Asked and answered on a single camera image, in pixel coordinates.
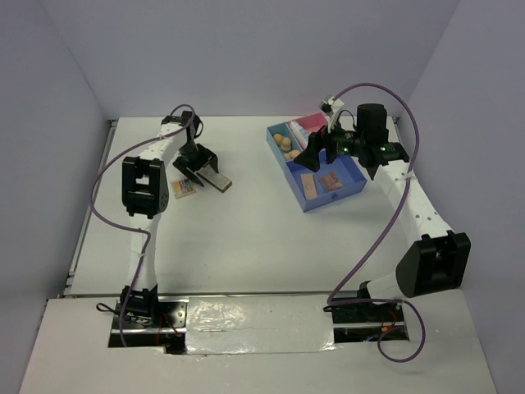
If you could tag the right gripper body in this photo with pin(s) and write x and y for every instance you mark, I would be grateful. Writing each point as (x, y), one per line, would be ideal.
(344, 142)

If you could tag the pink rectangular palette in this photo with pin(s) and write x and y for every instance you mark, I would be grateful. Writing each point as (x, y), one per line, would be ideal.
(310, 189)

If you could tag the glitter eyeshadow palette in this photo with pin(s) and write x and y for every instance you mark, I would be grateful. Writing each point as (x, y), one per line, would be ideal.
(182, 188)

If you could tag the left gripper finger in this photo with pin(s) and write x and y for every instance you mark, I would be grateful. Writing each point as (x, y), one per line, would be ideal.
(181, 166)
(209, 171)

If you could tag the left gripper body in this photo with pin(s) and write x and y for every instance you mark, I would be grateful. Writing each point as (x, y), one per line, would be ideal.
(194, 157)

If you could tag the orange eyeshadow palette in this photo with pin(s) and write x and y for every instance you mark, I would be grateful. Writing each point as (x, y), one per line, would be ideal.
(330, 182)

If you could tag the silver foil tape strip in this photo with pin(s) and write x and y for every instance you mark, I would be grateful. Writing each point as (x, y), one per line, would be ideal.
(258, 325)

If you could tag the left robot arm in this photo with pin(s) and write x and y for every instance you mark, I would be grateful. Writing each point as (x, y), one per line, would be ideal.
(145, 193)

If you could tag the beige makeup sponge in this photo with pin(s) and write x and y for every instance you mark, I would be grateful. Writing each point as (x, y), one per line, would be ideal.
(286, 145)
(291, 155)

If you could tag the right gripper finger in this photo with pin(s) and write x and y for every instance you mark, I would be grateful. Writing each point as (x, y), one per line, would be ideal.
(331, 156)
(309, 157)

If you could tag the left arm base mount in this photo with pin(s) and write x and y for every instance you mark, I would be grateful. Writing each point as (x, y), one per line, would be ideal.
(144, 319)

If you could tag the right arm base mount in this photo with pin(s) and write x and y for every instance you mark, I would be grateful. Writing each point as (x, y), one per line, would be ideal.
(362, 322)

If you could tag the yellow makeup sponge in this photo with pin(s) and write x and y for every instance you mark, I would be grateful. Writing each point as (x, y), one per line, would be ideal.
(278, 138)

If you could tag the white pink tube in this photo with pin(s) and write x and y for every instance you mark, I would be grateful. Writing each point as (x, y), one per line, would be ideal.
(300, 134)

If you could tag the gold rectangular palette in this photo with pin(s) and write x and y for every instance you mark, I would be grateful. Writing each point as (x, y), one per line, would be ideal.
(223, 182)

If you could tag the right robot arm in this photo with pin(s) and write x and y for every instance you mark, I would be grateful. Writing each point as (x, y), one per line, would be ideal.
(437, 256)

